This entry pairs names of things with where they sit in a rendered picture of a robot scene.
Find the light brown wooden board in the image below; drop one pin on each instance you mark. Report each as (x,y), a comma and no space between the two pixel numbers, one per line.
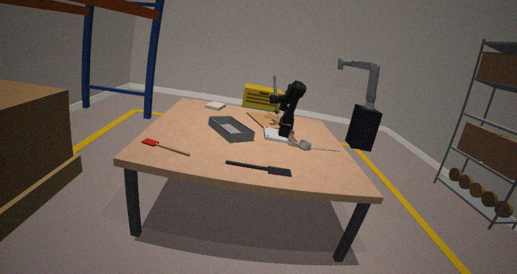
(265,119)

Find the red spatula with tan handle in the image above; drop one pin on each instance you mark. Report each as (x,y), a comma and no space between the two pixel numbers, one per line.
(153,143)

